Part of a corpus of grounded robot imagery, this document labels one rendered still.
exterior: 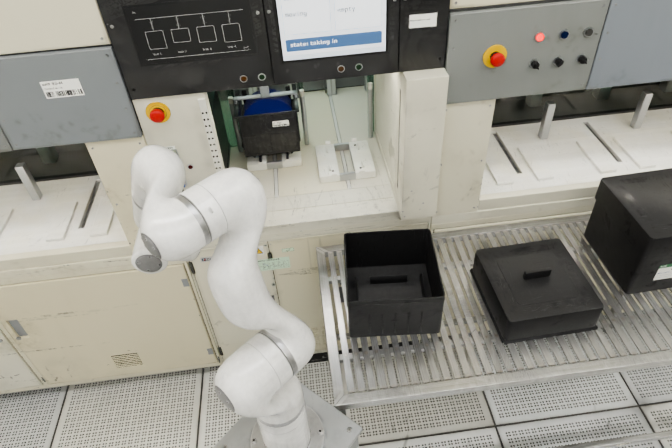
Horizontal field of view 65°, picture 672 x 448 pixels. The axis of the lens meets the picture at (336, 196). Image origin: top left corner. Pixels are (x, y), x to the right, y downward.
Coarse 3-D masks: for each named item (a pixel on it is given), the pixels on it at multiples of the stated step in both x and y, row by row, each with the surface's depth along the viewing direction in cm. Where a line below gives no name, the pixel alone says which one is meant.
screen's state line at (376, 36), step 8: (368, 32) 141; (376, 32) 141; (288, 40) 140; (296, 40) 140; (304, 40) 140; (312, 40) 141; (320, 40) 141; (328, 40) 141; (336, 40) 141; (344, 40) 142; (352, 40) 142; (360, 40) 142; (368, 40) 142; (376, 40) 143; (288, 48) 141; (296, 48) 142; (304, 48) 142; (312, 48) 142; (320, 48) 142
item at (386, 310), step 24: (360, 240) 170; (384, 240) 171; (408, 240) 171; (432, 240) 164; (360, 264) 178; (384, 264) 178; (408, 264) 178; (432, 264) 165; (360, 288) 172; (384, 288) 171; (408, 288) 171; (432, 288) 167; (360, 312) 151; (384, 312) 151; (408, 312) 151; (432, 312) 152; (360, 336) 158
